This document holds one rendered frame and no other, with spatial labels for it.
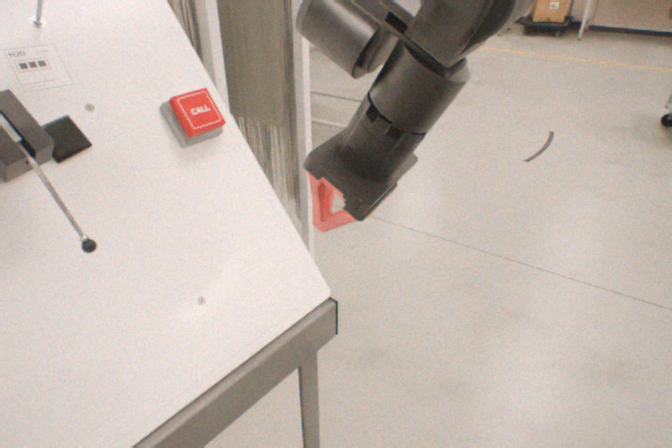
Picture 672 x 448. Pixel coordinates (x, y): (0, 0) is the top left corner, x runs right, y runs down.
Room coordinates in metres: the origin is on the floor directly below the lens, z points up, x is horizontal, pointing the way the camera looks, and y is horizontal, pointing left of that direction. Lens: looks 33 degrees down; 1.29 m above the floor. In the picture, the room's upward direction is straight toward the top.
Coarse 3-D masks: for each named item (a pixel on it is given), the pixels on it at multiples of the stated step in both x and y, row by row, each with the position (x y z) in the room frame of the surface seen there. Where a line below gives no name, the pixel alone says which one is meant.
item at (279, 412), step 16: (288, 384) 0.45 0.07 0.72; (272, 400) 0.42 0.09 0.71; (288, 400) 0.44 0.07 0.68; (240, 416) 0.38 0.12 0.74; (256, 416) 0.40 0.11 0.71; (272, 416) 0.42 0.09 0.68; (288, 416) 0.44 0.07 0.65; (224, 432) 0.36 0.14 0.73; (240, 432) 0.38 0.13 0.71; (256, 432) 0.39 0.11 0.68; (272, 432) 0.42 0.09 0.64; (288, 432) 0.44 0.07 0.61
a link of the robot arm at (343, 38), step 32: (320, 0) 0.36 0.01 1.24; (352, 0) 0.35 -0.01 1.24; (384, 0) 0.33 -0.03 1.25; (416, 0) 0.35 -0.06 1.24; (448, 0) 0.29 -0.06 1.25; (480, 0) 0.28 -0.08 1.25; (320, 32) 0.36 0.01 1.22; (352, 32) 0.34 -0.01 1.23; (416, 32) 0.30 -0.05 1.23; (448, 32) 0.29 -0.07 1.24; (352, 64) 0.34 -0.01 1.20; (448, 64) 0.29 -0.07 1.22
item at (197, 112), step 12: (180, 96) 0.53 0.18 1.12; (192, 96) 0.54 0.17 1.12; (204, 96) 0.55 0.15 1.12; (180, 108) 0.52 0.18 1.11; (192, 108) 0.53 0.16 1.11; (204, 108) 0.54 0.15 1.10; (216, 108) 0.55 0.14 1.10; (180, 120) 0.51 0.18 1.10; (192, 120) 0.52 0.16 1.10; (204, 120) 0.52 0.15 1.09; (216, 120) 0.53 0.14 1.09; (192, 132) 0.50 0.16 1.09; (204, 132) 0.52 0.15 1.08
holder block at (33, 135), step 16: (0, 96) 0.37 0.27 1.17; (0, 112) 0.37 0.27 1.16; (16, 112) 0.37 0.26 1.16; (0, 128) 0.35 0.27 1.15; (16, 128) 0.36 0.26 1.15; (32, 128) 0.37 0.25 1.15; (0, 144) 0.34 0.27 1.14; (16, 144) 0.35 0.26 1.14; (32, 144) 0.36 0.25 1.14; (48, 144) 0.36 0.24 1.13; (0, 160) 0.34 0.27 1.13; (16, 160) 0.34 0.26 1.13; (48, 160) 0.38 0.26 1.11; (0, 176) 0.35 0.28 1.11; (16, 176) 0.36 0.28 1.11
